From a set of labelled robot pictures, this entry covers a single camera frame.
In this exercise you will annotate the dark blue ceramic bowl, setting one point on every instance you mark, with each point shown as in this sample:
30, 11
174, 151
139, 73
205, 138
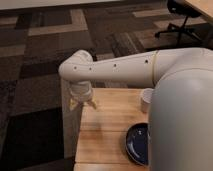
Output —
136, 143

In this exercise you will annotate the wooden desk in background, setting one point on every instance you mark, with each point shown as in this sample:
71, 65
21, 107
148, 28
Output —
205, 7

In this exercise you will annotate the white paper cup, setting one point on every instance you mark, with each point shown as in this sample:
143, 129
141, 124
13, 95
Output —
146, 97

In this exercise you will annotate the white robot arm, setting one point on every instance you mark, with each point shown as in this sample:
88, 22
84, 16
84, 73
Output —
180, 125

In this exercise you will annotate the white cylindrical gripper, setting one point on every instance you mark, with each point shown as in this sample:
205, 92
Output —
81, 92

